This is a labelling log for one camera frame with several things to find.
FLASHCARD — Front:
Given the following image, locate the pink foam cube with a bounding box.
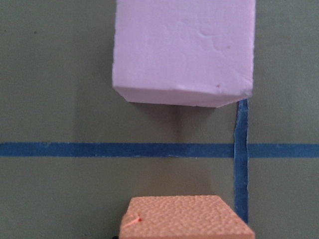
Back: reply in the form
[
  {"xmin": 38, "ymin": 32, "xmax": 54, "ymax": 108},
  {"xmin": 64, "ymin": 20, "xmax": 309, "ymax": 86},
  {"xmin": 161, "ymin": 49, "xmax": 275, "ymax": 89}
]
[{"xmin": 112, "ymin": 0, "xmax": 256, "ymax": 108}]

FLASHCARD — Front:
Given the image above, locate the orange foam cube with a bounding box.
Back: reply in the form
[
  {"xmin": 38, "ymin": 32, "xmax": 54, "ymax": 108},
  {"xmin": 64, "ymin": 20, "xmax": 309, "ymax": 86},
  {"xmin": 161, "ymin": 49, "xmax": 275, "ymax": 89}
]
[{"xmin": 119, "ymin": 195, "xmax": 255, "ymax": 239}]

